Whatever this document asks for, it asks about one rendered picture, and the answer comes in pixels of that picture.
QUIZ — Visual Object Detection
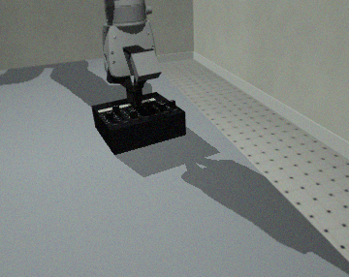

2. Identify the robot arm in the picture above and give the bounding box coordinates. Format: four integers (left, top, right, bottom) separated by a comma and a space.
104, 0, 162, 82

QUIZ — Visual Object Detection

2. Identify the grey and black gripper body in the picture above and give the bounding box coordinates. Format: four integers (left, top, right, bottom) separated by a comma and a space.
102, 20, 156, 77

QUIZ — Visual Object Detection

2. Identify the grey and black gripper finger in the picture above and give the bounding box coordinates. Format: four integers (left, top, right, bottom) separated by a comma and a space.
133, 77, 146, 105
107, 68, 138, 108

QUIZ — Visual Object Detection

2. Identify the black lighting desk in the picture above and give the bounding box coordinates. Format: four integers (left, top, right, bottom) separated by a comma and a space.
91, 92, 186, 154

